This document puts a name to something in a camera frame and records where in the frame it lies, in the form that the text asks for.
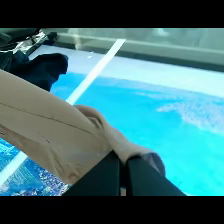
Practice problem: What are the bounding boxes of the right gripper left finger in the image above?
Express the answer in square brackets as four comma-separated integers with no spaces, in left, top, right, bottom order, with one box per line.
[63,150,121,197]

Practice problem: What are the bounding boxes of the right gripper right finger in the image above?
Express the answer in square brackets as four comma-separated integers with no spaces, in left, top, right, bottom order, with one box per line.
[126,154,186,197]

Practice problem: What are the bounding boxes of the beige trousers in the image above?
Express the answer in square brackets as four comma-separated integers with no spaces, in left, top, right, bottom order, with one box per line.
[0,68,167,186]

